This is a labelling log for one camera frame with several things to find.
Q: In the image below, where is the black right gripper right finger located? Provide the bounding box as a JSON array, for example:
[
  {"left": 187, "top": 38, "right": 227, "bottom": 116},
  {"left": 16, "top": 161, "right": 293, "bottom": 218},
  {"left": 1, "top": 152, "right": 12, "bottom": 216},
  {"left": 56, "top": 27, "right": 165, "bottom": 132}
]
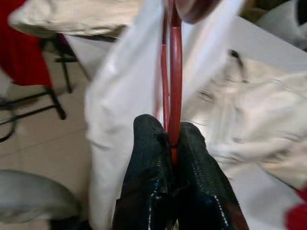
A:
[{"left": 174, "top": 121, "right": 250, "bottom": 230}]

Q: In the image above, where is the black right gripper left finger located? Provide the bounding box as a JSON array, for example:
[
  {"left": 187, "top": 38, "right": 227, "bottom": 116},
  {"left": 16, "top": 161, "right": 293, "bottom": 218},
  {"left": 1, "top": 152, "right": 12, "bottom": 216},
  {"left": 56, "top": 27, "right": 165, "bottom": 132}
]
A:
[{"left": 112, "top": 114, "right": 177, "bottom": 230}]

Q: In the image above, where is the white garment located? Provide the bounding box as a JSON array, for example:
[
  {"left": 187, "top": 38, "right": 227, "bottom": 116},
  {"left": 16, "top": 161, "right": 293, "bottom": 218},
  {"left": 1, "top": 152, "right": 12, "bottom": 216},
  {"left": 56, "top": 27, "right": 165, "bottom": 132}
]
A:
[
  {"left": 85, "top": 0, "right": 243, "bottom": 230},
  {"left": 199, "top": 57, "right": 307, "bottom": 190}
]

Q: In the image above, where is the red plastic hanger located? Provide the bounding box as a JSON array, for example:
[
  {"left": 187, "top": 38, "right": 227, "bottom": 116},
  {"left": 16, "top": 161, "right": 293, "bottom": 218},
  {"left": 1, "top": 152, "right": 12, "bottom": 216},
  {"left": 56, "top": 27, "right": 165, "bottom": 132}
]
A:
[{"left": 153, "top": 0, "right": 186, "bottom": 166}]

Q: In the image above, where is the white crumpled garment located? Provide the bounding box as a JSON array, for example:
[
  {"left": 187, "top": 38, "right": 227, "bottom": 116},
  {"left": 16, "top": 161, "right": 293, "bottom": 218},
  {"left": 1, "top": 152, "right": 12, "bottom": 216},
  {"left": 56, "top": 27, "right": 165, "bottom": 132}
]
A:
[{"left": 199, "top": 57, "right": 307, "bottom": 190}]

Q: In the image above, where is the plain red garment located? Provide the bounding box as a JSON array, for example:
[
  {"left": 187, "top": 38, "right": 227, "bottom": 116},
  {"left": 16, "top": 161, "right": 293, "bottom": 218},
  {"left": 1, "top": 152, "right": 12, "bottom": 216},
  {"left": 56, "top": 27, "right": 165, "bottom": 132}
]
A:
[
  {"left": 284, "top": 188, "right": 307, "bottom": 230},
  {"left": 0, "top": 0, "right": 53, "bottom": 86}
]

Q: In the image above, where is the black chrome clothes rack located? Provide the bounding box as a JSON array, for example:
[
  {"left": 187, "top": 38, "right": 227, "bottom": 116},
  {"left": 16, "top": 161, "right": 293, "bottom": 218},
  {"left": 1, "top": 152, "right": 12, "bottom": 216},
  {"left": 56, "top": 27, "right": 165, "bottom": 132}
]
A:
[{"left": 0, "top": 33, "right": 72, "bottom": 143}]

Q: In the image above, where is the cream cloth garment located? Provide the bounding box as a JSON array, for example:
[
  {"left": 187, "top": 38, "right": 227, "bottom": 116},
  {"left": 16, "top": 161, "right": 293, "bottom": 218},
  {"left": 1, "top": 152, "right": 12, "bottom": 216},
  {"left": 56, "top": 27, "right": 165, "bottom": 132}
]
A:
[{"left": 8, "top": 0, "right": 137, "bottom": 40}]

